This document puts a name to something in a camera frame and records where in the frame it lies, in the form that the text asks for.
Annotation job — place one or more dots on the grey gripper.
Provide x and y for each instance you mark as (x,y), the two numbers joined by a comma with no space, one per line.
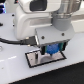
(52,35)

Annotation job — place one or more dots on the blue gear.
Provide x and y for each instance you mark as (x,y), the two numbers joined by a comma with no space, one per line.
(52,49)

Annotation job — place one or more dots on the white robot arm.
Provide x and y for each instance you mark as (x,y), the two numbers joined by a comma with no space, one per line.
(45,23)

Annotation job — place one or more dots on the black-framed peg base plate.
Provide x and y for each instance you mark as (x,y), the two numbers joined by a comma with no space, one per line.
(43,59)

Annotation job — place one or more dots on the beige connector block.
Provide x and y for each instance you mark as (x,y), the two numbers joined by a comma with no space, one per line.
(15,27)

